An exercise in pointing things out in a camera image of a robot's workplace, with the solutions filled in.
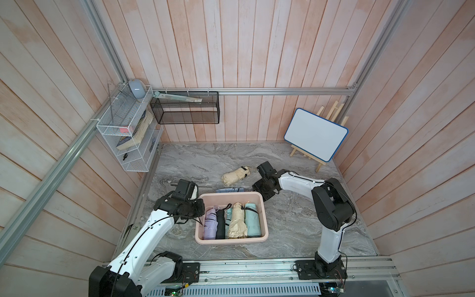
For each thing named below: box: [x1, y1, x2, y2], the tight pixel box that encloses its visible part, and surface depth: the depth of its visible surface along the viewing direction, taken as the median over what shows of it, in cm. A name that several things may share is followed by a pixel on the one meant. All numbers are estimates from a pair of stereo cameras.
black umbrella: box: [215, 202, 232, 240], surface depth 84 cm
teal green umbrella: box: [224, 207, 234, 233], surface depth 87 cm
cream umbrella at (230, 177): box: [221, 165, 251, 187], surface depth 100 cm
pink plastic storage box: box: [232, 191, 270, 244], surface depth 81 cm
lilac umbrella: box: [203, 205, 220, 241], surface depth 83 cm
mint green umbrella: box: [244, 202, 262, 238], surface depth 83 cm
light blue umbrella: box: [215, 187, 245, 194], surface depth 97 cm
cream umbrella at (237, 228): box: [227, 201, 248, 239], surface depth 79 cm
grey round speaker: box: [128, 78, 147, 99], surface depth 85 cm
